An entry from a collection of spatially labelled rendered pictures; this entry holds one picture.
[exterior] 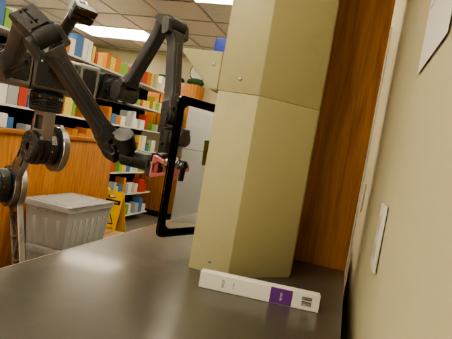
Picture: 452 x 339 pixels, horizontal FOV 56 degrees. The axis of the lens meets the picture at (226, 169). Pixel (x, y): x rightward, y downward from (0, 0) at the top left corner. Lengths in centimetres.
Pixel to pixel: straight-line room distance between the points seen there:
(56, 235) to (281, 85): 250
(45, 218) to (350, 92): 250
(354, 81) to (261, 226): 58
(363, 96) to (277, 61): 41
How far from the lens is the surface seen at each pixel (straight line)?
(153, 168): 127
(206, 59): 114
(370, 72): 145
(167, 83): 169
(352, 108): 142
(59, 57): 135
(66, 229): 328
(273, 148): 111
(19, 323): 78
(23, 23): 137
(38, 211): 340
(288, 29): 115
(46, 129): 195
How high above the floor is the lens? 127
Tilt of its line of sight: 3 degrees down
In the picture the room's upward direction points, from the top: 10 degrees clockwise
